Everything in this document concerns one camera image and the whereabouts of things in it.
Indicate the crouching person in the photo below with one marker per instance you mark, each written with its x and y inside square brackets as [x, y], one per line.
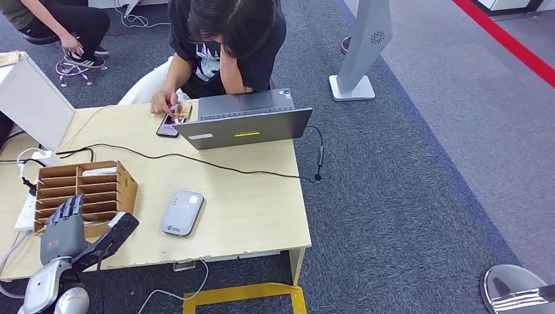
[78, 21]

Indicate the crouching person's hand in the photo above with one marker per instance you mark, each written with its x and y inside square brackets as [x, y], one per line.
[71, 44]

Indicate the white cabinet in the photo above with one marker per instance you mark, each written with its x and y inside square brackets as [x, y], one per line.
[509, 4]

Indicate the beige flat piece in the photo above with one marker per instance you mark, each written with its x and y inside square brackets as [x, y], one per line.
[9, 59]

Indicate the white furniture edge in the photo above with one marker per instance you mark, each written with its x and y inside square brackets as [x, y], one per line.
[106, 3]

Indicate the seated person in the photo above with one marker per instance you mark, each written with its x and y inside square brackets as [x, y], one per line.
[260, 60]

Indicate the dark shoe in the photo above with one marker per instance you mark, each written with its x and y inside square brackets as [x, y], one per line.
[345, 45]

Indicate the wooden card rack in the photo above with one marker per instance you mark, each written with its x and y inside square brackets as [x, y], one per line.
[128, 195]

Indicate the clear plastic bracket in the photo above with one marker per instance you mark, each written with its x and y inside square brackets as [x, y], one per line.
[184, 266]

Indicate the robot right arm silver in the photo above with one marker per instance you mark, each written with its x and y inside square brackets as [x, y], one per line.
[509, 279]

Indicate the white monitor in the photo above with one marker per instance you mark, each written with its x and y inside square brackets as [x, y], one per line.
[37, 97]

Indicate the robot left hand grey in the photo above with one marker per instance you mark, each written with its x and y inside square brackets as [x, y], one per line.
[63, 242]

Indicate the seated person's left forearm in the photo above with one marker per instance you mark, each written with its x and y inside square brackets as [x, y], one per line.
[234, 76]

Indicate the printed ID card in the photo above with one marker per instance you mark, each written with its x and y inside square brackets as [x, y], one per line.
[183, 112]

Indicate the grey card reader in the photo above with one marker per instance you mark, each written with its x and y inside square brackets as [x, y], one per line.
[182, 214]

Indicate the yellow floor tape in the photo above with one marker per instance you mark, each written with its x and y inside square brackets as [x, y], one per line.
[243, 292]

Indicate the chrome stool base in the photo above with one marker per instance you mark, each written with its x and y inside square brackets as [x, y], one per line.
[68, 70]

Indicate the grey kiosk stand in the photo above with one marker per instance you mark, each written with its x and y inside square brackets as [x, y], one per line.
[362, 52]

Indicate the white key card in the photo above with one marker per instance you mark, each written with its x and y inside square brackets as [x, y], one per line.
[99, 171]

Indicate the black smartphone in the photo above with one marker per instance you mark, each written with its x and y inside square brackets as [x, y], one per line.
[167, 129]

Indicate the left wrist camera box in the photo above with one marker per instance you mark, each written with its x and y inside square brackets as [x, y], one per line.
[117, 236]

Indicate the seated person's right forearm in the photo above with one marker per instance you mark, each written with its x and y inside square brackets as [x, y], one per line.
[175, 76]

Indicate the crouching person's forearm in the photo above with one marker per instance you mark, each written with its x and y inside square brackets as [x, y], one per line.
[47, 19]

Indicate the seated person's right hand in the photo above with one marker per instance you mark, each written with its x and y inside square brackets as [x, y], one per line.
[164, 102]

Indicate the desk side panel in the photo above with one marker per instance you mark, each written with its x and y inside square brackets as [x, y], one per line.
[297, 265]

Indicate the white power strip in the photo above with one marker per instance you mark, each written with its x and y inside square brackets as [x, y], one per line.
[26, 214]

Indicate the grey laptop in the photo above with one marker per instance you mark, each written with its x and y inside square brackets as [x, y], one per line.
[245, 130]

